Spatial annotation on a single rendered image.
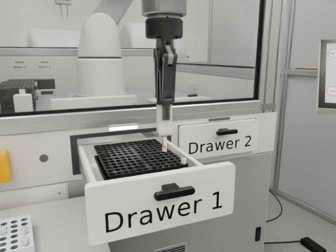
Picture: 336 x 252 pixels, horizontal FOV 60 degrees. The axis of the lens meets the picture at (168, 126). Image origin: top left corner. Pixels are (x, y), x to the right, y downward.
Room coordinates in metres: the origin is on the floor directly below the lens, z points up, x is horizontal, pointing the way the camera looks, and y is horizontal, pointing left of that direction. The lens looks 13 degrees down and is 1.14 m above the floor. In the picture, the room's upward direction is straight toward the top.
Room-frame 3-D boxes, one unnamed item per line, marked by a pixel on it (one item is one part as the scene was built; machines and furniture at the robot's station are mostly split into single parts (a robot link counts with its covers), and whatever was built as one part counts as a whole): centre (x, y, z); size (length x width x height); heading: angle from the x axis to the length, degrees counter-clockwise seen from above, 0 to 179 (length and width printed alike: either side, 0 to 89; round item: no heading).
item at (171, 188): (0.47, -0.01, 0.91); 0.07 x 0.04 x 0.01; 112
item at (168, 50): (0.58, 0.00, 1.14); 0.05 x 0.02 x 0.05; 12
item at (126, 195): (0.50, 0.00, 0.87); 0.29 x 0.02 x 0.11; 112
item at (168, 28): (0.61, 0.01, 1.16); 0.08 x 0.07 x 0.09; 12
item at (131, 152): (0.68, 0.08, 0.87); 0.22 x 0.18 x 0.06; 22
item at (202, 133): (0.91, -0.17, 0.87); 0.29 x 0.02 x 0.11; 112
